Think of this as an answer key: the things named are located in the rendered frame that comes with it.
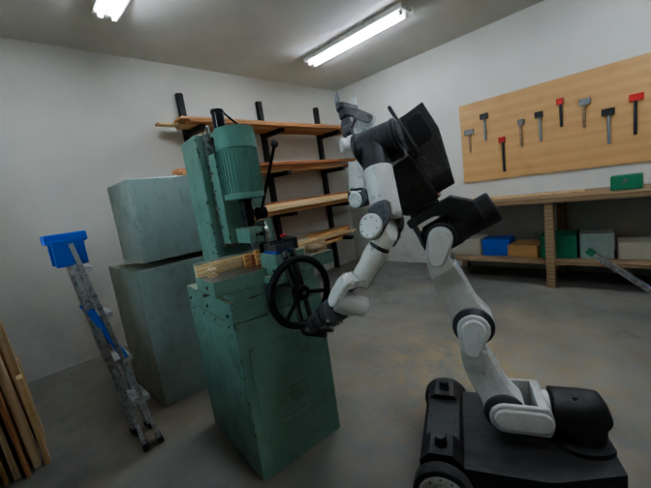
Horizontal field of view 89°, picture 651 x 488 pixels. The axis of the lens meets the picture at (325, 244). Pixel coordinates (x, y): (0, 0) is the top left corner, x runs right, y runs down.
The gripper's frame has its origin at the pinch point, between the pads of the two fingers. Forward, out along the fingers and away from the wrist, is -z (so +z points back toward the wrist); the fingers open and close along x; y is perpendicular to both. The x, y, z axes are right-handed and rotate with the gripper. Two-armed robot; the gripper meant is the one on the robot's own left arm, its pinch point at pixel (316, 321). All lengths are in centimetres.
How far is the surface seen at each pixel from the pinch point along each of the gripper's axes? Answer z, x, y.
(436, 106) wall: -60, 346, 149
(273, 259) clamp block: -3.1, -0.2, 29.7
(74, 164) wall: -180, -20, 225
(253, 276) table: -13.0, -6.7, 28.8
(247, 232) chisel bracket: -16, 3, 49
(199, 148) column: -14, 2, 95
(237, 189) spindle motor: -4, 2, 64
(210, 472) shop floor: -78, -41, -32
